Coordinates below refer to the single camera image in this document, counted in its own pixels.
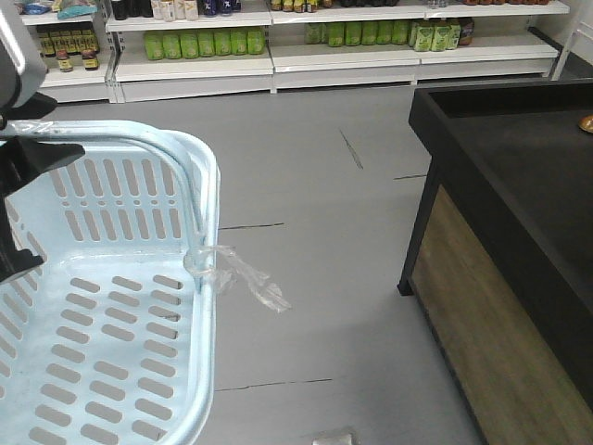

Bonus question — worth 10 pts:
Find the white store shelving unit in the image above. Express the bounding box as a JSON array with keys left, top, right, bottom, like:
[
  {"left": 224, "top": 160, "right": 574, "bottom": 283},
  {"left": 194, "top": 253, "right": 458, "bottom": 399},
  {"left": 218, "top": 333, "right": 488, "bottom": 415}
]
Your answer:
[{"left": 22, "top": 1, "right": 570, "bottom": 103}]

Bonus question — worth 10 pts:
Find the clear plastic strip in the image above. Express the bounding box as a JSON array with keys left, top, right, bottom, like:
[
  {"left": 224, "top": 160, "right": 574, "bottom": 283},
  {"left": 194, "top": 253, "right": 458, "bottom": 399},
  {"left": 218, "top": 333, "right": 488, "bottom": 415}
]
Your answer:
[{"left": 183, "top": 245, "right": 292, "bottom": 313}]

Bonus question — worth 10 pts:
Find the small brown round fruit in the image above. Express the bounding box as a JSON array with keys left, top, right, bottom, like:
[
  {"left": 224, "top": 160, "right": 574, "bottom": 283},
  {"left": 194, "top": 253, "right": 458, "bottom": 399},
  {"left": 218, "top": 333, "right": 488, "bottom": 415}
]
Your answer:
[{"left": 578, "top": 115, "right": 593, "bottom": 134}]

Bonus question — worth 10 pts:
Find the light blue plastic basket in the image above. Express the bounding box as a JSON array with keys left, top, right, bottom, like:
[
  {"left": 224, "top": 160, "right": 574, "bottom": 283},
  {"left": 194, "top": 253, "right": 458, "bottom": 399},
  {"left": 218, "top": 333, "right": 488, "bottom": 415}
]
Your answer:
[{"left": 1, "top": 121, "right": 220, "bottom": 444}]

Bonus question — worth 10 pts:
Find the black wooden fruit display stand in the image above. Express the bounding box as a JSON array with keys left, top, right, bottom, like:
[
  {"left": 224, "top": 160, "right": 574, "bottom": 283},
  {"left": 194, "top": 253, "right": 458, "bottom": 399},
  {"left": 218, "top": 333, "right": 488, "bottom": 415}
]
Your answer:
[{"left": 397, "top": 80, "right": 592, "bottom": 444}]

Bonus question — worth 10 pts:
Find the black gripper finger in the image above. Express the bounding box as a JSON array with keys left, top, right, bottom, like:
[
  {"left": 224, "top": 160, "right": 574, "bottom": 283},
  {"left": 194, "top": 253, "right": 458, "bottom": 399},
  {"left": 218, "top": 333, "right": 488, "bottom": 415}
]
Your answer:
[{"left": 0, "top": 199, "right": 44, "bottom": 284}]

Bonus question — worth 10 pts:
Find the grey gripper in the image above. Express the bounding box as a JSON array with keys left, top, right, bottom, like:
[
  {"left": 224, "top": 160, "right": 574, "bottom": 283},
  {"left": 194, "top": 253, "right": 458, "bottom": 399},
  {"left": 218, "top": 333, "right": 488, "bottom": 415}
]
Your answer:
[{"left": 1, "top": 8, "right": 85, "bottom": 198}]

